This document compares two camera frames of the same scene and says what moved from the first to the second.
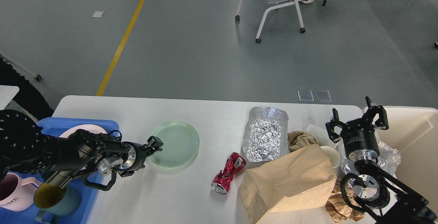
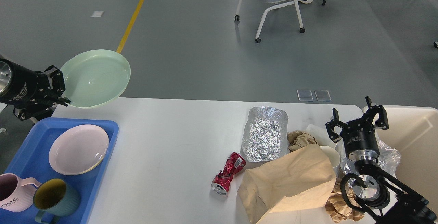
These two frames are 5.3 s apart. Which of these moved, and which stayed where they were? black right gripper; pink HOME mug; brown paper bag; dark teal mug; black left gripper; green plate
Moved: black left gripper; green plate
Stayed: brown paper bag; dark teal mug; pink HOME mug; black right gripper
